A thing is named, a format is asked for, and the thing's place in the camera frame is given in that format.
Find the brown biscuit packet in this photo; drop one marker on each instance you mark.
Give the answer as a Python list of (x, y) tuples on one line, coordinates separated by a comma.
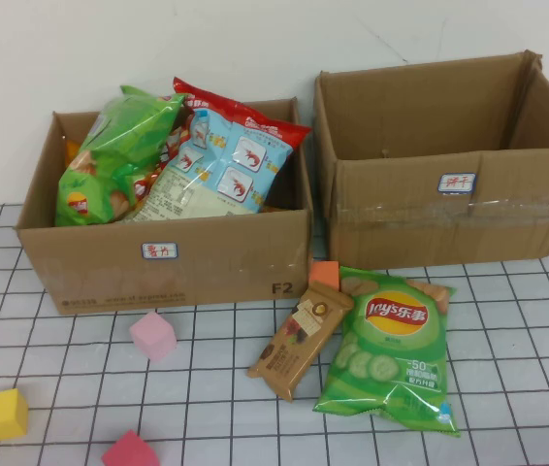
[(294, 349)]

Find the orange foam cube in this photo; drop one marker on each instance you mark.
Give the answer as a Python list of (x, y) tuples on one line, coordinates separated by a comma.
[(323, 274)]

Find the taped cardboard box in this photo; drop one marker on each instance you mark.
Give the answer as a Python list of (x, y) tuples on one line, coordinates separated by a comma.
[(400, 228)]

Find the green Lay's cucumber chips bag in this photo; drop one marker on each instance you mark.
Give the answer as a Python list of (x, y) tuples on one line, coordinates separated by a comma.
[(391, 349)]

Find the red shrimp chips bag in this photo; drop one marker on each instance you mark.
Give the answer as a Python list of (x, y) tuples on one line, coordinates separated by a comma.
[(226, 160)]

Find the orange snack bag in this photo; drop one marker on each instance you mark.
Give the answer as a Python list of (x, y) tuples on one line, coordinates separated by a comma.
[(72, 153)]

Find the crumpled green Lay's chips bag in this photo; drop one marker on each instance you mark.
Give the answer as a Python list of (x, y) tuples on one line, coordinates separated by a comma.
[(109, 145)]

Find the pink foam cube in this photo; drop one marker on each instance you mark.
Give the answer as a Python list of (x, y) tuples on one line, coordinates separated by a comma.
[(153, 337)]

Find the red foam cube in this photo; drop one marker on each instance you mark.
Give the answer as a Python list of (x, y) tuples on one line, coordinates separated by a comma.
[(129, 451)]

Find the blue-bordered label on taped box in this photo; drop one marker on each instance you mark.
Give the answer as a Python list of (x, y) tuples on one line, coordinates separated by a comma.
[(456, 183)]

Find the yellow foam cube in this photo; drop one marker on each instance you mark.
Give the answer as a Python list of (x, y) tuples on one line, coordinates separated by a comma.
[(3, 415)]

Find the blue-bordered label on F2 box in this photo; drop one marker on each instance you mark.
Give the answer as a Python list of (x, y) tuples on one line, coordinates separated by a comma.
[(159, 251)]

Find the cardboard box with F2 print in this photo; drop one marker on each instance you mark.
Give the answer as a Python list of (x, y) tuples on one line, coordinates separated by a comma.
[(109, 276)]

